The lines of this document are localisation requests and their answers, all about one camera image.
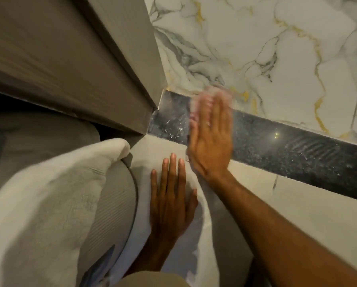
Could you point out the beige shorts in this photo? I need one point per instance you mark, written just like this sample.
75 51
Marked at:
154 280

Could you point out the person's right hand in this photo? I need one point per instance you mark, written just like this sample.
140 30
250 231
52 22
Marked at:
211 149

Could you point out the person's left little finger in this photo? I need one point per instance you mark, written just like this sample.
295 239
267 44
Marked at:
154 183

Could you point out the person's right forearm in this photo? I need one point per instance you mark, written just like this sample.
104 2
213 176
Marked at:
271 230

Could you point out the person's left middle finger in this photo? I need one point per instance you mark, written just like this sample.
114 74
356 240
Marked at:
173 173

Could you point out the person's right fingers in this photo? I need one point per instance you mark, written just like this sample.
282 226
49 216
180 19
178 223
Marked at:
212 110

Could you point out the white fluffy towel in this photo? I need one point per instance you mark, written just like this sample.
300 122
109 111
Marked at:
32 212

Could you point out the black granite threshold strip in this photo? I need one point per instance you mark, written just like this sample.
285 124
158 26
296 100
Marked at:
286 149

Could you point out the grey ribbed mat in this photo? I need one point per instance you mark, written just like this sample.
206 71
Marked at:
109 212

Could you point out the person's left thumb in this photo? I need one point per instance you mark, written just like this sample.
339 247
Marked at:
192 203

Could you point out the white smooth cloth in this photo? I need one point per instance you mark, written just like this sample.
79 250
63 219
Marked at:
202 236

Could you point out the grey wooden door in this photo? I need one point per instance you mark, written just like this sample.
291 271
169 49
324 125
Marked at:
46 56

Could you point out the grey wooden door frame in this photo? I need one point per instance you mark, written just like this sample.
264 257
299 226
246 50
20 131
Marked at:
130 32

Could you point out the person's left hand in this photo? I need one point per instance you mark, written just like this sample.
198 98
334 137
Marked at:
168 209

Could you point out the person's left forearm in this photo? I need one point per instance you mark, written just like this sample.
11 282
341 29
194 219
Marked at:
154 254

